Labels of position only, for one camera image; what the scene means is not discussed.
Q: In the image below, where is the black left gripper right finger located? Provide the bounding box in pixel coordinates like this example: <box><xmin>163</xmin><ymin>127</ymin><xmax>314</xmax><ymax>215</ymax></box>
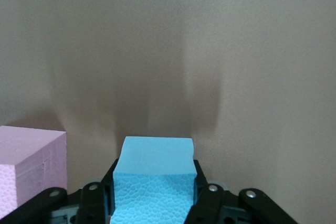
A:
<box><xmin>184</xmin><ymin>159</ymin><xmax>299</xmax><ymax>224</ymax></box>

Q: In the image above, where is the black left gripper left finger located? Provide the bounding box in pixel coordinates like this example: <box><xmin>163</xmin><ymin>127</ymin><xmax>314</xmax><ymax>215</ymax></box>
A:
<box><xmin>0</xmin><ymin>157</ymin><xmax>119</xmax><ymax>224</ymax></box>

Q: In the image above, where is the light blue foam block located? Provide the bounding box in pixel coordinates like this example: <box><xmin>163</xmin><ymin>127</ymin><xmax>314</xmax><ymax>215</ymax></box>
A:
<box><xmin>109</xmin><ymin>136</ymin><xmax>198</xmax><ymax>224</ymax></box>

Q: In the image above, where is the pink foam block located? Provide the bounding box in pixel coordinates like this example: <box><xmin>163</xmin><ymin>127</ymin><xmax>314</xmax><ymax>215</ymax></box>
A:
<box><xmin>0</xmin><ymin>125</ymin><xmax>67</xmax><ymax>219</ymax></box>

